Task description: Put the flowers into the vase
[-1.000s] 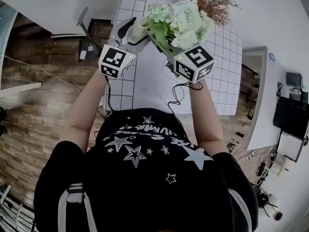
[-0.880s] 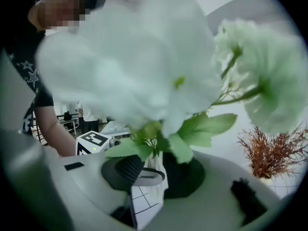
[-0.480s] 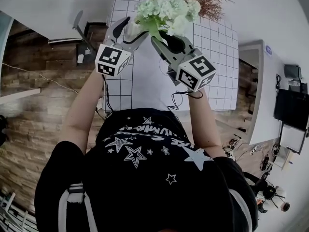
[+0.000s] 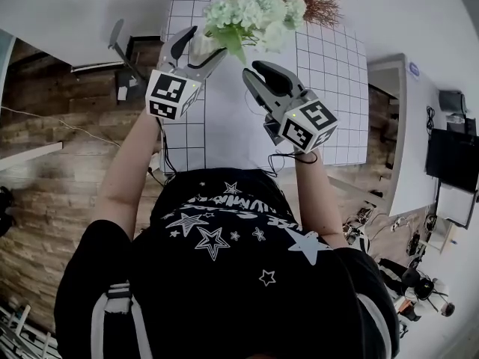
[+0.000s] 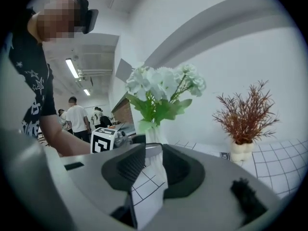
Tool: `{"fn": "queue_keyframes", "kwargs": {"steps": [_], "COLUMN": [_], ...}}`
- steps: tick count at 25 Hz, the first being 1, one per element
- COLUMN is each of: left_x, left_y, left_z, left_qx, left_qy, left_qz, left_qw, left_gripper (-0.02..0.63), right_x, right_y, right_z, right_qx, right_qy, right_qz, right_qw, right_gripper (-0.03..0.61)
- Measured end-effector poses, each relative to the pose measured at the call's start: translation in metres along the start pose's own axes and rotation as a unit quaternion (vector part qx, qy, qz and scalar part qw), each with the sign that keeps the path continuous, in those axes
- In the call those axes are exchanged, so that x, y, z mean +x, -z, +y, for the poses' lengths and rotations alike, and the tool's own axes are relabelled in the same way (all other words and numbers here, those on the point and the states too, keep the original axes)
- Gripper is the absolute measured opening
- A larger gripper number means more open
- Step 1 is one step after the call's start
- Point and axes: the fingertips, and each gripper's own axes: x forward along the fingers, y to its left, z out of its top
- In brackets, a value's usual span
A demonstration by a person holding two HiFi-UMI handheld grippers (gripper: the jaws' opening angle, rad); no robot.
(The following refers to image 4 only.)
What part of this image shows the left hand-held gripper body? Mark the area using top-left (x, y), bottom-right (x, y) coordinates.
top-left (144, 56), bottom-right (205, 121)

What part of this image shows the white wire rack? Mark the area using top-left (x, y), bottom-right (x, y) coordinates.
top-left (0, 304), bottom-right (61, 359)

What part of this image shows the thin white floor cable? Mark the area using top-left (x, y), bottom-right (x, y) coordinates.
top-left (0, 105), bottom-right (123, 149)

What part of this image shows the white green flowers bunch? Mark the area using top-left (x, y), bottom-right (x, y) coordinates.
top-left (201, 0), bottom-right (308, 65)

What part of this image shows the pile of cables and electronics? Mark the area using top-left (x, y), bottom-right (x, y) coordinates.
top-left (344, 206), bottom-right (375, 246)

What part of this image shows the white side desk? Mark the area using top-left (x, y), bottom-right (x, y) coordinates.
top-left (366, 52), bottom-right (445, 218)

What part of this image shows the person's right forearm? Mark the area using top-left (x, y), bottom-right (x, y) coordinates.
top-left (293, 150), bottom-right (347, 248)

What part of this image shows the black box device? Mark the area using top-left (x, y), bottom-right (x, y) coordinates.
top-left (438, 90), bottom-right (467, 114)

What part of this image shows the white grid cloth table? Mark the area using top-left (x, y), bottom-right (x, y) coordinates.
top-left (159, 0), bottom-right (370, 174)

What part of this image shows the person's black star-print clothing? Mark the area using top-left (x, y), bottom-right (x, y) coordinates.
top-left (54, 167), bottom-right (400, 359)

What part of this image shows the person's left forearm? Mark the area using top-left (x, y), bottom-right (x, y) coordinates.
top-left (97, 116), bottom-right (164, 239)

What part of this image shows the black monitor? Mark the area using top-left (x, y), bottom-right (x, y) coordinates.
top-left (425, 127), bottom-right (479, 193)

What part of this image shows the right hand-held gripper black cord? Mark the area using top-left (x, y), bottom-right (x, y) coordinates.
top-left (267, 150), bottom-right (319, 177)

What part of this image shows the hand-held gripper black cord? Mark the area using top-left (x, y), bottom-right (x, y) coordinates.
top-left (156, 120), bottom-right (179, 175)
top-left (267, 150), bottom-right (319, 177)

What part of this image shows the left hand-held gripper black cord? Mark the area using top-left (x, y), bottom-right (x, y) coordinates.
top-left (156, 120), bottom-right (179, 175)

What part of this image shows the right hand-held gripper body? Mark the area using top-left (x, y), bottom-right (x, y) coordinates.
top-left (261, 88), bottom-right (339, 153)

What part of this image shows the reddish dried plant white pot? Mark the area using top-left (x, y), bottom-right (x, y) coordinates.
top-left (269, 0), bottom-right (356, 29)

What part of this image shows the black office chair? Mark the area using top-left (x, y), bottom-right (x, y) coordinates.
top-left (0, 185), bottom-right (16, 239)

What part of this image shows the grey black floor stand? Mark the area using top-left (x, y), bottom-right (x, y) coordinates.
top-left (70, 18), bottom-right (147, 82)

